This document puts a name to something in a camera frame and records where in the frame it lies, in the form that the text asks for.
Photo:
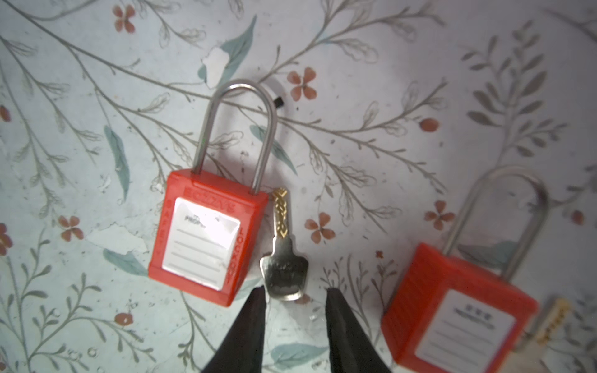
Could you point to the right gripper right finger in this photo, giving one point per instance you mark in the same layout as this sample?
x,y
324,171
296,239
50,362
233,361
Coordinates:
x,y
350,348

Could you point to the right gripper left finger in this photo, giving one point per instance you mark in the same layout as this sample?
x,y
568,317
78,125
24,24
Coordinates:
x,y
242,349

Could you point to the red padlock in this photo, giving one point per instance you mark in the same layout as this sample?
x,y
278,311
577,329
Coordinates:
x,y
449,315
209,224

